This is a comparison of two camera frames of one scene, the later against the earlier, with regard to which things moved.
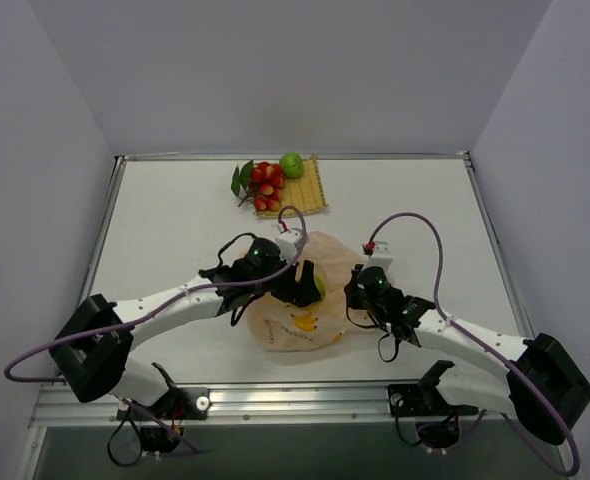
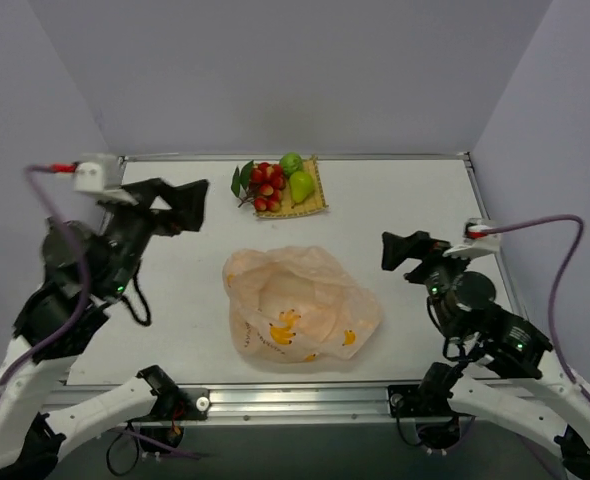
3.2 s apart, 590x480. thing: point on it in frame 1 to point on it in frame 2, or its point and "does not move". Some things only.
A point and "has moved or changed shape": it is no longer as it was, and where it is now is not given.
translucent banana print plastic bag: [276, 325] has moved or changed shape
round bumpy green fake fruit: [292, 165] does not move
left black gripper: [291, 282] to [151, 209]
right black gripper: [353, 291] to [430, 259]
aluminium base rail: [254, 405] does not move
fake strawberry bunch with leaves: [259, 182] does not move
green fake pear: [320, 287] to [301, 185]
